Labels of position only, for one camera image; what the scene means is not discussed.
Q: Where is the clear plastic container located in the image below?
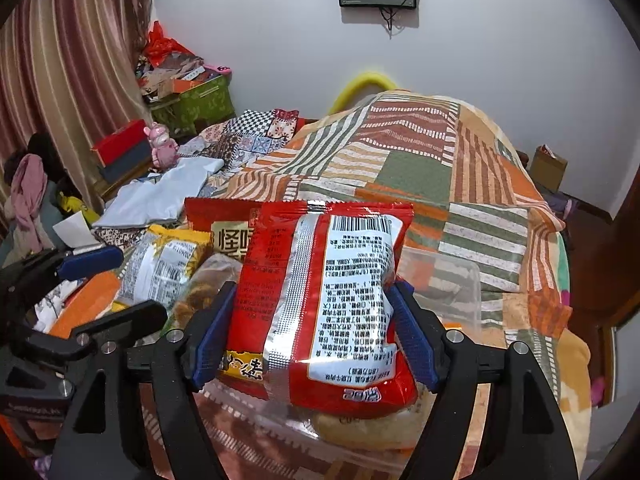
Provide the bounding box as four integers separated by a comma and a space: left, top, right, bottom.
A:
200, 245, 483, 480

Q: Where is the checkered patterned quilt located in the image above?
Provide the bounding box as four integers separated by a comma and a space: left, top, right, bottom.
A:
177, 107, 317, 202

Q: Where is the green storage box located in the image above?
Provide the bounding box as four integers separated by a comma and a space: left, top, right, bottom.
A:
150, 75, 236, 139

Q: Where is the pink toy figure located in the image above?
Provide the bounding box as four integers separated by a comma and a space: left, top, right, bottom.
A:
143, 122, 179, 169

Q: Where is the white box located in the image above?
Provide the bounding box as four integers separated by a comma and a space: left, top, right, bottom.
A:
52, 212, 99, 252

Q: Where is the striped brown curtain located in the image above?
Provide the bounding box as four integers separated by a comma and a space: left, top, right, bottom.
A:
0, 0, 157, 261

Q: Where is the yellow foam tube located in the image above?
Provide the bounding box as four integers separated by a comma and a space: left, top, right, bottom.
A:
328, 71, 396, 116

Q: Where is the dark blue box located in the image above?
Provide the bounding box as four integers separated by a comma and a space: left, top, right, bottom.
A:
97, 145, 154, 184

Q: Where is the red plastic bag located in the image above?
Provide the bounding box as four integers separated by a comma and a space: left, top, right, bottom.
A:
142, 20, 194, 69

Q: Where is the black monitor cable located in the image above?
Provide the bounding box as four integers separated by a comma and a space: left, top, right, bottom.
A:
380, 5, 402, 36

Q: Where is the grey plastic bag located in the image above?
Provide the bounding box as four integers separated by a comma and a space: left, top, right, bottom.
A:
92, 157, 226, 229

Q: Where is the pink cloth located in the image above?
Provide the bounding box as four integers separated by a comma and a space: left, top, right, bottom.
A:
10, 154, 49, 256

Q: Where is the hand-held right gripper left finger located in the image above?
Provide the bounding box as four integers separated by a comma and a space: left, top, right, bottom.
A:
47, 280, 238, 480

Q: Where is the red snack packet silver back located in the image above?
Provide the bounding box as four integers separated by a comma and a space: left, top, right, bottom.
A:
227, 200, 419, 407

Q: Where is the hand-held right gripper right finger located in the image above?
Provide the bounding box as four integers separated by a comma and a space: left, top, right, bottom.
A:
387, 280, 581, 480

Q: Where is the cardboard box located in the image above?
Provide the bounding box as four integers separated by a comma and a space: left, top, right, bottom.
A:
530, 145, 569, 194

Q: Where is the round bread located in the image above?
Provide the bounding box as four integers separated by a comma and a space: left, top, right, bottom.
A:
312, 399, 426, 450

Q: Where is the brown wooden door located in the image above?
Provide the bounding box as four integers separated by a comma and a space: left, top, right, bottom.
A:
565, 160, 640, 411

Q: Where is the striped patchwork blanket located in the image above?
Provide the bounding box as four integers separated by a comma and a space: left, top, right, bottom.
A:
50, 89, 593, 480

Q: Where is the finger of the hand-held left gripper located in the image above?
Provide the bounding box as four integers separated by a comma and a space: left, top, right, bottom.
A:
20, 245, 124, 285
70, 300, 169, 359

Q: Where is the red snack packet yellow label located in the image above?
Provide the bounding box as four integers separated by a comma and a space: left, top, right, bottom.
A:
184, 197, 271, 386

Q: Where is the red box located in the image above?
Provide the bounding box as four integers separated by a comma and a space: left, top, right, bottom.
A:
91, 120, 154, 167

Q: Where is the yellow toy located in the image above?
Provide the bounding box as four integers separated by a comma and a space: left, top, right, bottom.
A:
57, 192, 101, 226

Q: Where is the clear packet of fried snacks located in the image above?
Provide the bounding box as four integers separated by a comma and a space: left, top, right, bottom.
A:
170, 252, 246, 332

